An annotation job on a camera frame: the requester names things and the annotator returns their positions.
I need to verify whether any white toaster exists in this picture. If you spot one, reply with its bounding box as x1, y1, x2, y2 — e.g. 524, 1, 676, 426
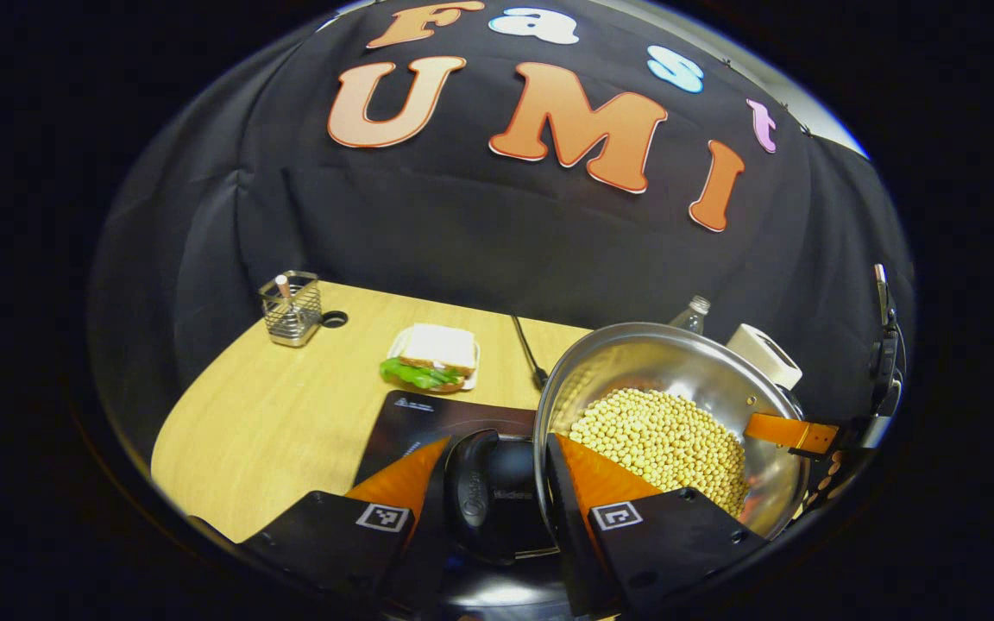
726, 323, 804, 391

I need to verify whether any stainless steel pot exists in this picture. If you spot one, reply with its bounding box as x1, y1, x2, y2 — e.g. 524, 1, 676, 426
445, 322, 811, 570

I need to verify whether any sandwich with lettuce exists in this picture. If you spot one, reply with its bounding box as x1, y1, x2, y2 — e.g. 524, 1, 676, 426
379, 323, 479, 392

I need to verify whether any pile of soybeans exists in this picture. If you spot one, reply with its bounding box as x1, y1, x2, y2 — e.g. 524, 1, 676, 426
568, 387, 750, 518

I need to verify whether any black power cable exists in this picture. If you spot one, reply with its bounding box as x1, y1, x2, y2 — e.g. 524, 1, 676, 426
510, 315, 550, 391

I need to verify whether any metal mesh holder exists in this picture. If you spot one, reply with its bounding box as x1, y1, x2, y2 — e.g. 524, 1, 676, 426
258, 270, 325, 348

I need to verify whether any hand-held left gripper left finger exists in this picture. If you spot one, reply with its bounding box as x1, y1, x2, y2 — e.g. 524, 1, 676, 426
242, 434, 455, 618

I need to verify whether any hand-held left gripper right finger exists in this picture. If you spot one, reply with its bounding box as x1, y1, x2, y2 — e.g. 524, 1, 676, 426
544, 432, 771, 620

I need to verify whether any clear plastic water bottle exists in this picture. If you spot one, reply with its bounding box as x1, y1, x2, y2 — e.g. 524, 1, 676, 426
670, 295, 712, 336

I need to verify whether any black induction cooktop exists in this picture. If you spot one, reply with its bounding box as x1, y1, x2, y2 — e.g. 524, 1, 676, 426
352, 390, 584, 620

